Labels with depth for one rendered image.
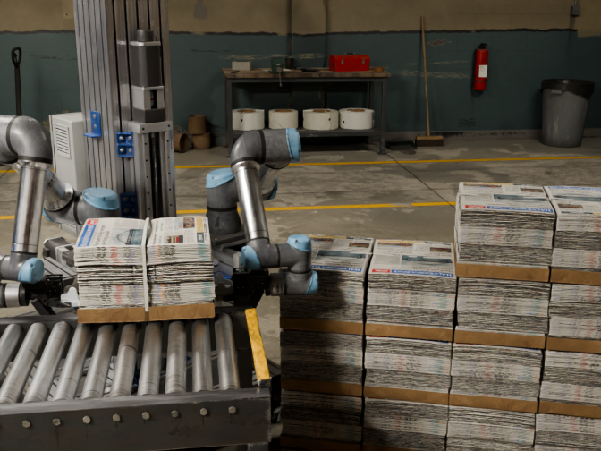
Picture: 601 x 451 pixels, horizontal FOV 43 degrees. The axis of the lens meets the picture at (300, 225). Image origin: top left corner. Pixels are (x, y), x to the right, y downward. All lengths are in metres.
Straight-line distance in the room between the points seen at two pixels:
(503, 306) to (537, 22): 7.51
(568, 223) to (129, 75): 1.57
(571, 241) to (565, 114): 6.96
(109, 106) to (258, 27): 6.25
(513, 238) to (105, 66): 1.50
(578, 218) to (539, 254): 0.16
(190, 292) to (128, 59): 1.00
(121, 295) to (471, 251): 1.08
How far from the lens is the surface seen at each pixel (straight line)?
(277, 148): 2.48
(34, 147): 2.32
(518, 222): 2.42
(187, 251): 2.11
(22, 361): 2.05
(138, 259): 2.12
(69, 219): 2.69
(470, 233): 2.42
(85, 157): 3.02
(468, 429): 2.70
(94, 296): 2.17
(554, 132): 9.45
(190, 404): 1.78
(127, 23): 2.78
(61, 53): 9.02
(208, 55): 8.91
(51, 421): 1.82
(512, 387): 2.63
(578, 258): 2.47
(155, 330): 2.14
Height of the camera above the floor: 1.68
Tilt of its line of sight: 17 degrees down
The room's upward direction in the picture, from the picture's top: straight up
